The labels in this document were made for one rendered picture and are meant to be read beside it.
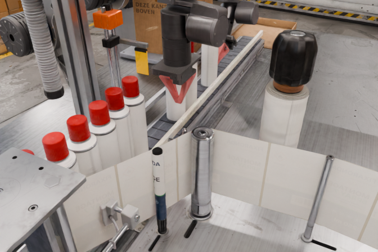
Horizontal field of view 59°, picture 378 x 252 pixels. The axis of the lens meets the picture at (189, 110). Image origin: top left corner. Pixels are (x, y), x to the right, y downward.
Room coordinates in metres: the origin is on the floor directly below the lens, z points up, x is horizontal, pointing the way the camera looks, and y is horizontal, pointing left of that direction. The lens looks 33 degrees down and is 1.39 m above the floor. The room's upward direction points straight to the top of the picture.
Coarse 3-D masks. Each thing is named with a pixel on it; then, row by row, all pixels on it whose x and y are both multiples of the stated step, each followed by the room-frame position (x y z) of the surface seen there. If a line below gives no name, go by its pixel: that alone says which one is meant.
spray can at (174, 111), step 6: (168, 90) 0.74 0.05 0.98; (180, 90) 0.74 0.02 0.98; (168, 96) 0.74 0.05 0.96; (168, 102) 0.74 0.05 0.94; (174, 102) 0.73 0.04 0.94; (168, 108) 0.74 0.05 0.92; (174, 108) 0.73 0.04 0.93; (180, 108) 0.74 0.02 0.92; (168, 114) 0.74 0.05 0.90; (174, 114) 0.73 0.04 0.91; (180, 114) 0.74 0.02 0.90; (174, 120) 0.73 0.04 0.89
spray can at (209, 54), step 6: (204, 48) 0.93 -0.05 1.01; (210, 48) 0.92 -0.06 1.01; (216, 48) 0.93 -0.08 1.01; (204, 54) 0.93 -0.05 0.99; (210, 54) 0.92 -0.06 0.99; (216, 54) 0.93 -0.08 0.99; (204, 60) 0.93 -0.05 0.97; (210, 60) 0.92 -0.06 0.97; (216, 60) 0.93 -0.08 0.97; (204, 66) 0.93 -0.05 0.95; (210, 66) 0.92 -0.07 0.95; (216, 66) 0.93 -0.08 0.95; (204, 72) 0.93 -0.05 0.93; (210, 72) 0.92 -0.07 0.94; (216, 72) 0.94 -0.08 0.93; (204, 78) 0.93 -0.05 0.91; (210, 78) 0.92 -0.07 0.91; (216, 78) 0.94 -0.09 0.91; (204, 84) 0.93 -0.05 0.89; (210, 84) 0.93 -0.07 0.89
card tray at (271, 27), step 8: (248, 24) 1.69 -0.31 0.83; (256, 24) 1.69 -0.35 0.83; (264, 24) 1.68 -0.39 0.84; (272, 24) 1.66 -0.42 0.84; (280, 24) 1.65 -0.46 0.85; (288, 24) 1.63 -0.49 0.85; (296, 24) 1.61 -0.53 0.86; (240, 32) 1.57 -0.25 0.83; (248, 32) 1.57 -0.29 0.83; (256, 32) 1.57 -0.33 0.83; (264, 32) 1.57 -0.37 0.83; (272, 32) 1.57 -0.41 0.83; (280, 32) 1.57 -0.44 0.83; (272, 40) 1.46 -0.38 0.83
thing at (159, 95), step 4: (236, 24) 1.30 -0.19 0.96; (240, 24) 1.32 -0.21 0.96; (232, 28) 1.25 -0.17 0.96; (236, 28) 1.27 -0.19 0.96; (232, 32) 1.23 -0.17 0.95; (164, 88) 0.77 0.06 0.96; (160, 92) 0.75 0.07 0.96; (164, 92) 0.76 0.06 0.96; (156, 96) 0.73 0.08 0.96; (160, 96) 0.74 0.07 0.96; (148, 100) 0.71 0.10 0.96; (152, 100) 0.71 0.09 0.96; (156, 100) 0.72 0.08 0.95; (148, 104) 0.69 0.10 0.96; (152, 104) 0.71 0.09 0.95; (148, 108) 0.69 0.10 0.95
